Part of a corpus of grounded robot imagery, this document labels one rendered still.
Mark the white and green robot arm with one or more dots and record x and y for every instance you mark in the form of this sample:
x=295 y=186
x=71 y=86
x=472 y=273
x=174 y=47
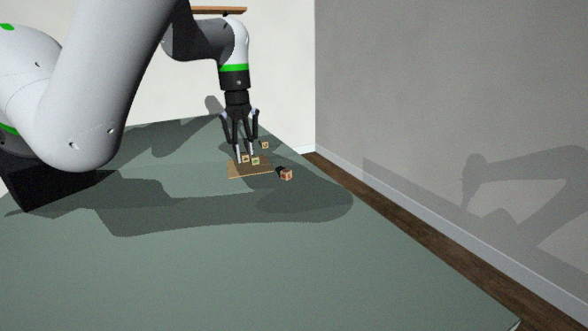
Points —
x=76 y=122

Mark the tan square mat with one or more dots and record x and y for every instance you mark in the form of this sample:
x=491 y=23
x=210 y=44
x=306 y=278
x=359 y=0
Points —
x=236 y=169

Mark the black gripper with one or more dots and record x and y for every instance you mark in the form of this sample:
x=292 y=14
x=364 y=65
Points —
x=238 y=107

